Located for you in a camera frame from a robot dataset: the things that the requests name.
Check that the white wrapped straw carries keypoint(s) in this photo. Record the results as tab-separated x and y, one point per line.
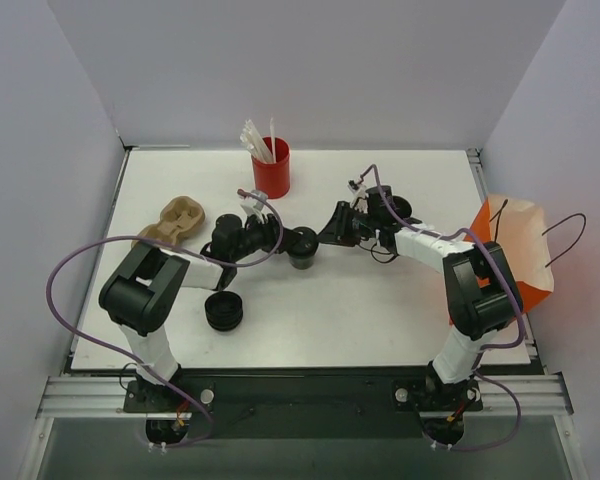
273	140

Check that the orange paper bag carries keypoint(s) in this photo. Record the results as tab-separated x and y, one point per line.
520	228

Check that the aluminium frame rail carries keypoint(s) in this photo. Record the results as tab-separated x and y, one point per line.
103	397

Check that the red cylindrical straw holder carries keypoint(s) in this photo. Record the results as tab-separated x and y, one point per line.
274	179

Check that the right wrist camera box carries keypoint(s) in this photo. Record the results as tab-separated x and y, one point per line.
359	201

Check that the black paper coffee cup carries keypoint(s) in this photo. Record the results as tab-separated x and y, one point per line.
302	262

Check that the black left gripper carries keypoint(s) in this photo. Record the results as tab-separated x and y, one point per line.
271	232

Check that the brown cardboard cup carrier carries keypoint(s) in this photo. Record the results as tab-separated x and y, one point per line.
179	221

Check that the stack of black lids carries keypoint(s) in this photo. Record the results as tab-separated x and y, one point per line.
224	310

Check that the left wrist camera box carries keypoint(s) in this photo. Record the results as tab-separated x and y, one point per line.
253	203

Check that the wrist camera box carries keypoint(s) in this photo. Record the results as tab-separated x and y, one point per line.
359	201
253	203

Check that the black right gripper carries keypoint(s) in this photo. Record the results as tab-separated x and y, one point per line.
348	223

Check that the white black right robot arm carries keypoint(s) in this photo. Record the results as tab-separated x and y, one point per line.
481	295

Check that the black cup lid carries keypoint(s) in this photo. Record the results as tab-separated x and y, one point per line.
305	242

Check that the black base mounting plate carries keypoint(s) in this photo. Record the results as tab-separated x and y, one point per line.
303	403

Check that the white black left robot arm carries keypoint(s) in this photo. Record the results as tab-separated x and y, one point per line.
141	292

